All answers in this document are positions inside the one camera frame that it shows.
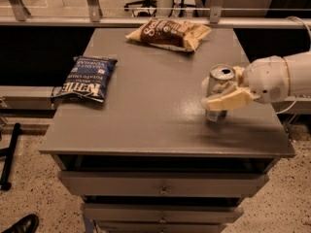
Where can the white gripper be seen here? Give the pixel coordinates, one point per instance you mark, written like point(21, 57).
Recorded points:
point(266, 78)

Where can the silver redbull can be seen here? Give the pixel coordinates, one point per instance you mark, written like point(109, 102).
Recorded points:
point(221, 76)

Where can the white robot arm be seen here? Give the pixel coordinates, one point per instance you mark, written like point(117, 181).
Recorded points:
point(299, 67)

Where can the brown chip bag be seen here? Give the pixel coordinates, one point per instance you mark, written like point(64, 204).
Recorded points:
point(169, 34)

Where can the blue kettle chip bag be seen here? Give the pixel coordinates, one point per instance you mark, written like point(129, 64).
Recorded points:
point(88, 78)

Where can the grey drawer cabinet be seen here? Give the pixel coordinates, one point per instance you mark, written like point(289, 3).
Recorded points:
point(152, 121)

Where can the black office chair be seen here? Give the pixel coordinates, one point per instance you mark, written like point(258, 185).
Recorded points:
point(142, 8)

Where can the top grey drawer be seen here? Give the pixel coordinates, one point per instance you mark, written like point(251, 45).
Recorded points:
point(163, 184)

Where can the grey drawer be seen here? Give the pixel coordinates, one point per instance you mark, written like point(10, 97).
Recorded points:
point(161, 213)
point(121, 227)
point(163, 184)

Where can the middle grey drawer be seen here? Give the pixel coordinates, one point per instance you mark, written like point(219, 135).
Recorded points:
point(161, 213)

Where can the bottom grey drawer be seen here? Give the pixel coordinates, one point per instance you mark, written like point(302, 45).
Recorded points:
point(121, 227)

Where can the black metal stand leg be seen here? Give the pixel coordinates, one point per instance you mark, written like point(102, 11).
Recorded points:
point(8, 154)

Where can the black shoe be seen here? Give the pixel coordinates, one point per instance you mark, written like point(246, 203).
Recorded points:
point(27, 224)

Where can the metal railing frame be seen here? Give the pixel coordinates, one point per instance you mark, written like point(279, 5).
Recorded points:
point(22, 16)

